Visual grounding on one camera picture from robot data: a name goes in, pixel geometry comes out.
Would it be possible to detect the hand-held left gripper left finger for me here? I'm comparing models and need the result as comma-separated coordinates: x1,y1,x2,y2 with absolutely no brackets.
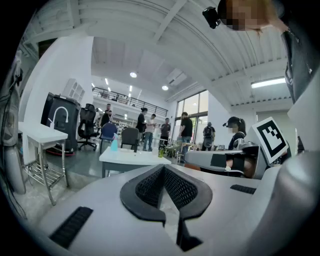
37,164,182,256

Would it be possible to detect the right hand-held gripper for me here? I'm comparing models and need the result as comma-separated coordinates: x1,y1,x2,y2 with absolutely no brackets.
184,116,292,180

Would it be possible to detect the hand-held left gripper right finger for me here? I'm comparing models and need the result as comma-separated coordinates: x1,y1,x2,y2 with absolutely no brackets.
163,164,263,256

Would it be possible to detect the pink and teal plastic object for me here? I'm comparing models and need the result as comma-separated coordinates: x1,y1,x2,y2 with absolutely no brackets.
110,133,119,152

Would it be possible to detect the white square table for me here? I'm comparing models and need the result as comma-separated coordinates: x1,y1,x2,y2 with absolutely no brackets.
99,146,173,179

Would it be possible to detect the dark grey chair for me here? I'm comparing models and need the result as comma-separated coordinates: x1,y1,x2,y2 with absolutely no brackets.
120,126,140,153

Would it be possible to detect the blue chair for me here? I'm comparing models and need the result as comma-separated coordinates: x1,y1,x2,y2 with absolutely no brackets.
99,122,118,155

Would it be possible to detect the ceiling air conditioner unit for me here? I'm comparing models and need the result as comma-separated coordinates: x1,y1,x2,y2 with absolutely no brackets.
166,68,188,87

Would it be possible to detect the black mesh office chair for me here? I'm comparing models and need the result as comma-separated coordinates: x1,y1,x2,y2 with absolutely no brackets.
76,103,101,152

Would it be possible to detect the black mezzanine railing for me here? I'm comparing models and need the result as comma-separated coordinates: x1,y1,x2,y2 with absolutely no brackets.
91,86,169,117

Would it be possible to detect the black floor cleaning machine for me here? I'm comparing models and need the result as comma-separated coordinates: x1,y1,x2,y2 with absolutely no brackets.
40,91,82,157

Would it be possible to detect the long tube ceiling light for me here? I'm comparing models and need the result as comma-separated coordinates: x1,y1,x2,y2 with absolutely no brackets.
250,77,287,89

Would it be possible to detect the white curved faucet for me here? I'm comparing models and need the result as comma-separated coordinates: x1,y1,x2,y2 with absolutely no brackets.
49,106,70,130

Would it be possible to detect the grey metal cylinder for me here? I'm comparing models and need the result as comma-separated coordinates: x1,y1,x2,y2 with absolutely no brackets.
3,144,27,195

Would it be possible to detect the person's dark top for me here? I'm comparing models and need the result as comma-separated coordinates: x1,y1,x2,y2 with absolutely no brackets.
281,23,320,105

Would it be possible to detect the person's face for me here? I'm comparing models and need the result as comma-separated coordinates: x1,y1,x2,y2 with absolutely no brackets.
218,0,270,33

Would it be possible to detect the large glass window wall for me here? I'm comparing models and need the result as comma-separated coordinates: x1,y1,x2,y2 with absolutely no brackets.
174,89,210,151

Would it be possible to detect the white sink table steel frame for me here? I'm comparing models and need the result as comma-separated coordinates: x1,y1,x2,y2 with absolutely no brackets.
17,121,71,206

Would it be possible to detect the white wall cabinet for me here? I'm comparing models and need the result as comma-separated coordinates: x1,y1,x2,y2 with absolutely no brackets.
61,78,86,104

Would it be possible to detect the black head-worn camera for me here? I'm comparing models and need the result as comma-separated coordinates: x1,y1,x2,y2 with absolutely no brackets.
201,6,222,30

